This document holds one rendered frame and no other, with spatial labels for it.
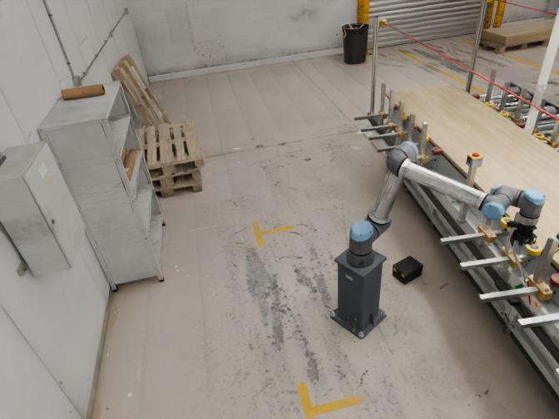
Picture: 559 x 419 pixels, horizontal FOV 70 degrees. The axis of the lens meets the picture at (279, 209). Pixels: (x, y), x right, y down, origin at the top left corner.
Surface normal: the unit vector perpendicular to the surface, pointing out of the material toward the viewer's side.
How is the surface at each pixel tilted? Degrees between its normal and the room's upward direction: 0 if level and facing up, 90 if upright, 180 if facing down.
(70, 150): 90
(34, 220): 90
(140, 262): 90
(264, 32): 90
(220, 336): 0
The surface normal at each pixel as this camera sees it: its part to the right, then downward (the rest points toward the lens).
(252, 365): -0.09, -0.81
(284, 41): 0.22, 0.54
